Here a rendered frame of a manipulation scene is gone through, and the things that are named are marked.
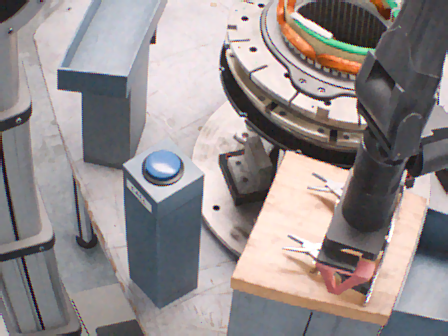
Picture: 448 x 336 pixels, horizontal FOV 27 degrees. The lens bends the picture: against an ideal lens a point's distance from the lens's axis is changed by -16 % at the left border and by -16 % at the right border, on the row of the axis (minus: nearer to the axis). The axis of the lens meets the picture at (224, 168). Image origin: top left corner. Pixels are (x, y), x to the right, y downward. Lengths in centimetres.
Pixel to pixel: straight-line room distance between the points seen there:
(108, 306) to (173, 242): 74
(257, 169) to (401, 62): 62
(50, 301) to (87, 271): 94
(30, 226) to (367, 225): 49
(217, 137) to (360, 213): 61
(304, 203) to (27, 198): 35
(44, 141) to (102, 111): 117
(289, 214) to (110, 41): 39
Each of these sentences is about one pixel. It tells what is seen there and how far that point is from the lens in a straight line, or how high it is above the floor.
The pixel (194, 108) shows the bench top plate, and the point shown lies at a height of 78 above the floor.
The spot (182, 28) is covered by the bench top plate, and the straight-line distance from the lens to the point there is 180.
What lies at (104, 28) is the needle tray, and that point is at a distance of 145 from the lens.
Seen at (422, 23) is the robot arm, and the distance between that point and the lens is 89.
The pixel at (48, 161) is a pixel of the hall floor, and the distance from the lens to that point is 262.
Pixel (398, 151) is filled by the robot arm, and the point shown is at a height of 131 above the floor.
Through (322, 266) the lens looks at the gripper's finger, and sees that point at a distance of 105.
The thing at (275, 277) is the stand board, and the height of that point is 107.
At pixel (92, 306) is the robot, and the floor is 26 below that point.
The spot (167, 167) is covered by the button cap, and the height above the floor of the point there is 104.
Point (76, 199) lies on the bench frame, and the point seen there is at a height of 17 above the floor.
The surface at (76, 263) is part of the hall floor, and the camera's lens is 242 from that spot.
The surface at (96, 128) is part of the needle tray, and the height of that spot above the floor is 86.
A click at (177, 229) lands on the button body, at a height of 96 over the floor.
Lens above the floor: 202
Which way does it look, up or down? 51 degrees down
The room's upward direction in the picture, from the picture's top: 5 degrees clockwise
